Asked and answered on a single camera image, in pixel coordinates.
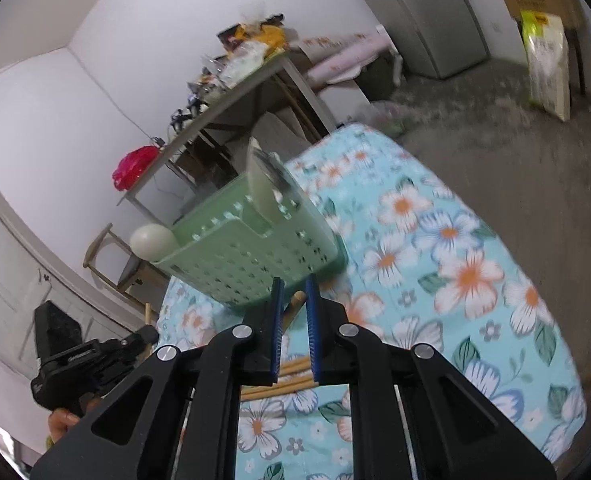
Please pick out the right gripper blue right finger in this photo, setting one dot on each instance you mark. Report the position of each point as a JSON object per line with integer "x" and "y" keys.
{"x": 313, "y": 328}

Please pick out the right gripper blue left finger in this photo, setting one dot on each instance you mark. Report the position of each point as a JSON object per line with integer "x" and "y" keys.
{"x": 277, "y": 307}

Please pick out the wooden chopstick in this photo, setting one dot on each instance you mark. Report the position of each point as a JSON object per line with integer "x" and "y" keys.
{"x": 280, "y": 389}
{"x": 295, "y": 366}
{"x": 293, "y": 308}

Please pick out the person left hand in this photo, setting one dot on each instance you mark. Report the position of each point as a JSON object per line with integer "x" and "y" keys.
{"x": 60, "y": 421}

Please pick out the green perforated utensil basket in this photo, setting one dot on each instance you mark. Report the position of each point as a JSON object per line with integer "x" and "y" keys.
{"x": 228, "y": 251}

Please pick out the cream rice paddle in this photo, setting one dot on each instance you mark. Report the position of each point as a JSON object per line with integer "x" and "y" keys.
{"x": 267, "y": 181}

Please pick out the floral blue tablecloth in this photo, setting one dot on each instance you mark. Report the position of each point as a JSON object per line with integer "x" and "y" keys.
{"x": 423, "y": 267}

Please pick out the wooden chair dark seat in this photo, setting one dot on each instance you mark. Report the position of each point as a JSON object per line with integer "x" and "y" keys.
{"x": 112, "y": 262}

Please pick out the white door panel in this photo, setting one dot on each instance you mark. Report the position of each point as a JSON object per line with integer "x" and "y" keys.
{"x": 31, "y": 275}

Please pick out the cream ladle round bowl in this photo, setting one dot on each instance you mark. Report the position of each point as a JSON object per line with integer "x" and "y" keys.
{"x": 153, "y": 242}

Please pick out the red plastic bag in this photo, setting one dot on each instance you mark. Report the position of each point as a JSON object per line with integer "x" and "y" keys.
{"x": 132, "y": 166}

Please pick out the long grey work table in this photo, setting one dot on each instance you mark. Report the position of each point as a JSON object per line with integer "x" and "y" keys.
{"x": 280, "y": 63}

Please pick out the pink rolled cloth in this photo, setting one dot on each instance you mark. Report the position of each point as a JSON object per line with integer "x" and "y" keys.
{"x": 336, "y": 59}

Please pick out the clutter pile on table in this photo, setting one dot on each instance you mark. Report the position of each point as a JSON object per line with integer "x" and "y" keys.
{"x": 247, "y": 48}

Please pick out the yellow green rice bag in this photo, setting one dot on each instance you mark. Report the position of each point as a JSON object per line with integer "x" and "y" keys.
{"x": 547, "y": 52}

